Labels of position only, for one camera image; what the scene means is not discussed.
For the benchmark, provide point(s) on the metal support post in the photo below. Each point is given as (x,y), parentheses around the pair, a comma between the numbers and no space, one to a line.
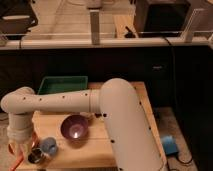
(95,27)

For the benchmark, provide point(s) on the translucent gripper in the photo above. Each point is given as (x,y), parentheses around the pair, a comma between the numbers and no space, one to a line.
(20,150)

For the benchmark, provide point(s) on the blue device on floor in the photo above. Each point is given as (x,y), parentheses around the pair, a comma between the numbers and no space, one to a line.
(169,145)

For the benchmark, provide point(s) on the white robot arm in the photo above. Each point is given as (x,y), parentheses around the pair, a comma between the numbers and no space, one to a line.
(133,143)

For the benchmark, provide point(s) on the green plastic bin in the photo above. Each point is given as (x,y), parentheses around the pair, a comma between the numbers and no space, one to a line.
(59,84)

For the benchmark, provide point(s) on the small metal cup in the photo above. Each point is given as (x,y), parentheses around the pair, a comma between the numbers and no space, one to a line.
(36,156)

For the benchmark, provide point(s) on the black box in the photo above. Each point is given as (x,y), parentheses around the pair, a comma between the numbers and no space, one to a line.
(160,15)

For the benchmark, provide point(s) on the blue plastic cup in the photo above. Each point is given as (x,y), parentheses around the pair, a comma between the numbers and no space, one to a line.
(49,146)

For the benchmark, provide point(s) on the purple bowl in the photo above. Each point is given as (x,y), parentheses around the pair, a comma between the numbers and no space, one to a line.
(74,127)

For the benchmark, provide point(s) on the black office chair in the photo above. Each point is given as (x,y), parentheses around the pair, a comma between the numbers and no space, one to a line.
(16,18)

